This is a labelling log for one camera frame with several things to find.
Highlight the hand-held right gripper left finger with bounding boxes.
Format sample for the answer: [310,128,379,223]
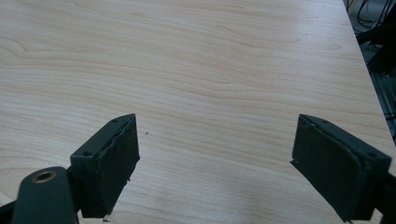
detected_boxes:
[69,113,141,219]

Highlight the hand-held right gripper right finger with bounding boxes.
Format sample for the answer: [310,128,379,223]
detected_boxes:
[290,113,392,223]

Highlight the black metal stand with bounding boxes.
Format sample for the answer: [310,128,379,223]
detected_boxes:
[355,18,396,75]

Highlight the black cables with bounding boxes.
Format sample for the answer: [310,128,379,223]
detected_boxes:
[345,0,396,30]

